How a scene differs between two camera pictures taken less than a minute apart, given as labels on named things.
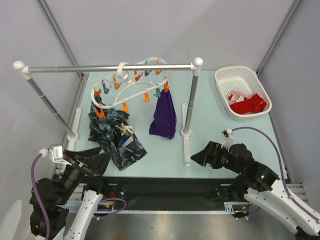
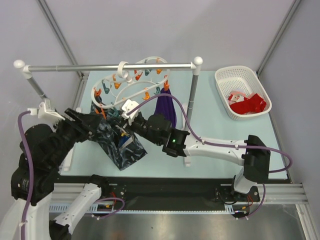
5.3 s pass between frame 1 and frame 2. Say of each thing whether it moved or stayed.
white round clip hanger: stayed
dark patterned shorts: stayed
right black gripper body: moved
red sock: stayed
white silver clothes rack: stayed
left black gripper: moved
